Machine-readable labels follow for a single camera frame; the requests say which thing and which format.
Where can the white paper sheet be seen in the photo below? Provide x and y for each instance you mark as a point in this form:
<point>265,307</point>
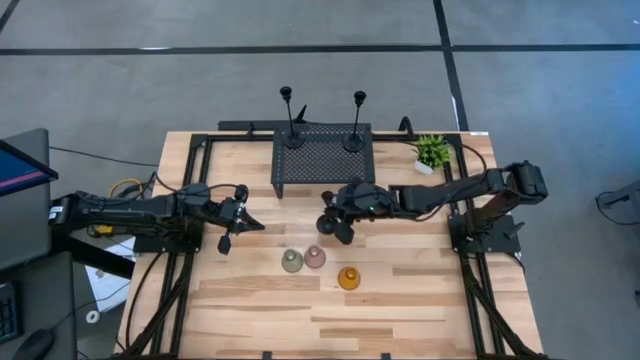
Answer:
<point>107,290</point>

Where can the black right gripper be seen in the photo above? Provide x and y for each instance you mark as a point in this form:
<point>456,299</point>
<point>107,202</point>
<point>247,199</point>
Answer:
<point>365,200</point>

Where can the green plant in white pot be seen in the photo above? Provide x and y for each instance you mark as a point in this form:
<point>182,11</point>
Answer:
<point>432,152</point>

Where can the yellow clamp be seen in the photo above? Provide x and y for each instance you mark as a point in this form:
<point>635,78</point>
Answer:
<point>102,230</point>

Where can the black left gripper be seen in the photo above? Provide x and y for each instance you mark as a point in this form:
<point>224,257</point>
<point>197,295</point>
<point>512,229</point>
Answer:
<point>232,225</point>

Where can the black perforated metal shelf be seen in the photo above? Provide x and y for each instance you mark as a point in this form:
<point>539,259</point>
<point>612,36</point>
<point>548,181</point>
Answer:
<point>320,165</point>

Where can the short black candlestick holder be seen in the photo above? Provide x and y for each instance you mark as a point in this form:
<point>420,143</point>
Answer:
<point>325,228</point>

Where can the black monitor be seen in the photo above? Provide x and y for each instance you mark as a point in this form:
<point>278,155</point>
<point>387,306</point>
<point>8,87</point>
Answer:
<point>20,170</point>

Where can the pink ribbed glass candle holder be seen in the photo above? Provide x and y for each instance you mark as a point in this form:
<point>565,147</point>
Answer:
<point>315,257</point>

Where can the black aluminium table frame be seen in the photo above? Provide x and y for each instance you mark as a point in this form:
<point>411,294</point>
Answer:
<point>235,137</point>

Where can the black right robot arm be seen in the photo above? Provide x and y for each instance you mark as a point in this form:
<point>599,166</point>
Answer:
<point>450,192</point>

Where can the black diagonal stand leg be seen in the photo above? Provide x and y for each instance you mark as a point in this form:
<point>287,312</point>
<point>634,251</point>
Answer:
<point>95,257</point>

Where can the black stand foot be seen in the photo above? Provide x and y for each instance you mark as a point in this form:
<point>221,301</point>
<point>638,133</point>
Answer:
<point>622,197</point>

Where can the green ribbed glass candle holder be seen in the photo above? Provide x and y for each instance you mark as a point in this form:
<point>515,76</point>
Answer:
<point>292,261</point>

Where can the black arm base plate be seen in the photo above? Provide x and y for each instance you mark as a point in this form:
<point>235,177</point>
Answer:
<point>505,245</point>
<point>150,245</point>

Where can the black pointed bracket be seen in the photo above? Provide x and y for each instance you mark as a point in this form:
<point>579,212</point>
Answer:
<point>301,117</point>

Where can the black computer mouse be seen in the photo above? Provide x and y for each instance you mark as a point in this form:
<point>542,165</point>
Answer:
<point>32,345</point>

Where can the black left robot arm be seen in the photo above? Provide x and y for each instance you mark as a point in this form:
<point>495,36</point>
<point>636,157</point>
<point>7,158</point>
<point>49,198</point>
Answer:
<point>130,215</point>

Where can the amber ribbed glass candle holder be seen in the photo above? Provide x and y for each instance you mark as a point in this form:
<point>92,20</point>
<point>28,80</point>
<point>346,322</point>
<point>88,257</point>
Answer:
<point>349,278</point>

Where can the white tape roll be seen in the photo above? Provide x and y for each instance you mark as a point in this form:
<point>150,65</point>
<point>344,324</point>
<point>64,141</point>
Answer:
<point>88,316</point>

